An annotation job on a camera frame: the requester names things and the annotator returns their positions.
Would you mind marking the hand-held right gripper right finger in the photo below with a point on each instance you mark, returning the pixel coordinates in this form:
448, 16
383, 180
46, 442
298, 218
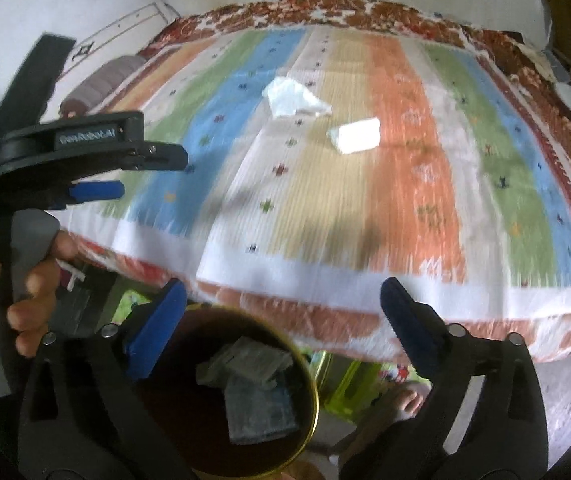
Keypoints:
410, 325

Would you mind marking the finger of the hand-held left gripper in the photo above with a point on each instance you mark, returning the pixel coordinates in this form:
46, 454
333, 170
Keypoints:
163, 156
95, 191

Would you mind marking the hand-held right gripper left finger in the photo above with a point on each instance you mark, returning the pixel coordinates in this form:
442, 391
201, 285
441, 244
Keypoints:
155, 330

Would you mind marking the clear crinkled plastic bag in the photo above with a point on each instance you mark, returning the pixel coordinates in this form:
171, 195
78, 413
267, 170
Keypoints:
245, 360

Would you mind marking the dark bin with gold rim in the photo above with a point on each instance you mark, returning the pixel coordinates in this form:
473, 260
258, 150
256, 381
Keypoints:
175, 435

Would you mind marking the white printed plastic bag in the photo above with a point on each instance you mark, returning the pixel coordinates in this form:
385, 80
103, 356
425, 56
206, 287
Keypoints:
260, 415

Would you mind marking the person's left hand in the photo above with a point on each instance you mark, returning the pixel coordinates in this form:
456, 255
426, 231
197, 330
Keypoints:
40, 280

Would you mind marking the striped colourful bedsheet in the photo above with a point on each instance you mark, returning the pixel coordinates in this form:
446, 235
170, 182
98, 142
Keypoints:
325, 325

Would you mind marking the green plastic stool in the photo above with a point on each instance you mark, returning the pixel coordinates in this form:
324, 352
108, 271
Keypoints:
355, 390

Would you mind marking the grey bolster pillow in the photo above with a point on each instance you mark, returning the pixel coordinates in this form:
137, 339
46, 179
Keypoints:
105, 82

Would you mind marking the striped colourful blanket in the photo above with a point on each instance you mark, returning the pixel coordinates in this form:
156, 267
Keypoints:
345, 200

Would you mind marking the crumpled white tissue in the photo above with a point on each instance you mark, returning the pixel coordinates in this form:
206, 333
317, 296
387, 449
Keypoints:
293, 97

